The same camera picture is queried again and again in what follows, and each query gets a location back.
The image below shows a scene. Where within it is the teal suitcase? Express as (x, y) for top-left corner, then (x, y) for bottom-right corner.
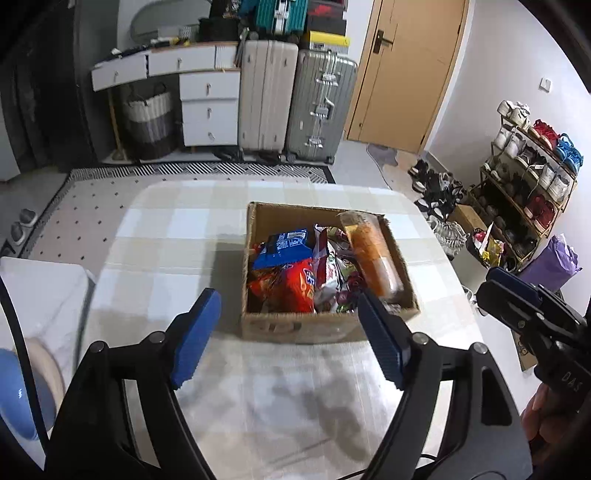
(240, 0), (309, 36)

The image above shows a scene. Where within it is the grey brown floor mat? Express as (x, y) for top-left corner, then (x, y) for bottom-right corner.
(367, 142), (416, 190)

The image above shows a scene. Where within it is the black printed bag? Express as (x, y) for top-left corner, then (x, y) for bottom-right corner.
(210, 0), (241, 19)

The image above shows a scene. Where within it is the black cable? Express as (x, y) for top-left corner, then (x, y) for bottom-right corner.
(0, 272), (51, 468)

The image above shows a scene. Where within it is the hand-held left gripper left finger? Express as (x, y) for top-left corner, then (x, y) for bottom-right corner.
(44, 288), (223, 480)

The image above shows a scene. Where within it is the woven laundry basket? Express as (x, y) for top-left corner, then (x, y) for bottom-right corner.
(121, 83), (178, 160)

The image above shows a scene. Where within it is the blue bowl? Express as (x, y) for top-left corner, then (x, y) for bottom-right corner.
(0, 348), (57, 442)

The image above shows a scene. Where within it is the person's right hand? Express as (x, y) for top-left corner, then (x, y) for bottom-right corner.
(521, 382), (573, 456)

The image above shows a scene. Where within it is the scattered pile of shoes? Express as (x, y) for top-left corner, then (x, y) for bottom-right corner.
(409, 159), (477, 257)

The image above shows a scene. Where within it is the black storage bin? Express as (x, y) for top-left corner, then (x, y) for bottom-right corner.
(198, 17), (241, 42)

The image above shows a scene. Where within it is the wooden shoe rack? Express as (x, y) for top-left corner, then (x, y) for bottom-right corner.
(478, 113), (578, 273)

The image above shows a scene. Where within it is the orange bread packet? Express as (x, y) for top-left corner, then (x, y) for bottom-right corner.
(336, 210), (404, 298)

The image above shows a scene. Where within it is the white desk with drawers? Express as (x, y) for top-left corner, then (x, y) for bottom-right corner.
(91, 41), (242, 149)

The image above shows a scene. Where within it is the red snack bag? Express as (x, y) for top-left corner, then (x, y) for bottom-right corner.
(268, 258), (319, 315)

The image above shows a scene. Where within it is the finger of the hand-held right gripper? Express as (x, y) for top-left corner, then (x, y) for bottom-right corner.
(478, 281), (536, 334)
(487, 267), (544, 305)

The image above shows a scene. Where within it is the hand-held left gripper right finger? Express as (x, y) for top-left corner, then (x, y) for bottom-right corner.
(358, 293), (533, 480)

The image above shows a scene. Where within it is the white red chip bag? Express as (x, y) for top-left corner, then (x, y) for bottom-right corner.
(311, 224), (343, 301)

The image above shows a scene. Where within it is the beige plate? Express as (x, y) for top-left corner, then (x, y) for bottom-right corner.
(18, 337), (66, 416)

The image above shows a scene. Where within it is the dark door handle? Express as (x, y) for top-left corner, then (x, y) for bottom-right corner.
(372, 28), (394, 54)

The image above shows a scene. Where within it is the shoe rack with shoes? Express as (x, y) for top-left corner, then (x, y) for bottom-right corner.
(480, 99), (591, 259)

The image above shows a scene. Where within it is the silver suitcase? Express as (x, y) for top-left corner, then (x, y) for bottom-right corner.
(285, 48), (358, 164)

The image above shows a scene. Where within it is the blue biscuit packet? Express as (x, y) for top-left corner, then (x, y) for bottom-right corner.
(252, 227), (315, 271)

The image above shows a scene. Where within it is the red black shoe box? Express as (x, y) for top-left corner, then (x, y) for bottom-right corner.
(307, 0), (348, 17)

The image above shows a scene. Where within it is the wooden door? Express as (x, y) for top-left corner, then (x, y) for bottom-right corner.
(346, 0), (470, 155)

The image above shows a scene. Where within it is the small cardboard box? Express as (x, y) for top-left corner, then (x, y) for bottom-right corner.
(450, 204), (488, 234)

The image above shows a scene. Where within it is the brown cardboard box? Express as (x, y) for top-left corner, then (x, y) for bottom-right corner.
(240, 200), (421, 345)

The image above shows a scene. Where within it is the beige suitcase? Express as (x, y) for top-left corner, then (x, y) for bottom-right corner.
(238, 39), (300, 160)

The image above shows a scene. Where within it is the dotted floor rug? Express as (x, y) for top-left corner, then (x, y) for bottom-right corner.
(25, 161), (343, 267)

